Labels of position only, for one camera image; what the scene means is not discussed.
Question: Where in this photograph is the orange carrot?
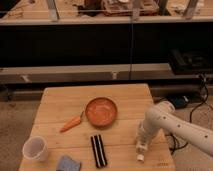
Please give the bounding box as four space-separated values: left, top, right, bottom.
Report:
60 113 83 133

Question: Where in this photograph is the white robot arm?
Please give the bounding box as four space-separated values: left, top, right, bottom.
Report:
136 101 213 160

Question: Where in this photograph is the orange ceramic bowl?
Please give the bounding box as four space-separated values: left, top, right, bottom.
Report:
85 97 118 127

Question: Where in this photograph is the black white striped block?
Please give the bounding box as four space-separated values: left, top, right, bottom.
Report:
90 134 108 169

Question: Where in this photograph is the black box on shelf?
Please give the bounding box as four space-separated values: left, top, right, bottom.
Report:
168 49 213 75

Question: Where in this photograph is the black cable on floor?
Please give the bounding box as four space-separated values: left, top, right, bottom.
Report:
166 74 210 156

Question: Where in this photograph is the blue sponge cloth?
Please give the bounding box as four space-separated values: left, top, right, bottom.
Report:
56 156 81 171

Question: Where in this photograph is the white plastic cup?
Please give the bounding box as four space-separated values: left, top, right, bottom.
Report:
22 136 49 162

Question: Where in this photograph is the metal shelf rail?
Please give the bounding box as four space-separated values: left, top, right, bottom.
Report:
0 63 173 84

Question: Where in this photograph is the white plastic bottle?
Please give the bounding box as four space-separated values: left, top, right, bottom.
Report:
136 145 145 162

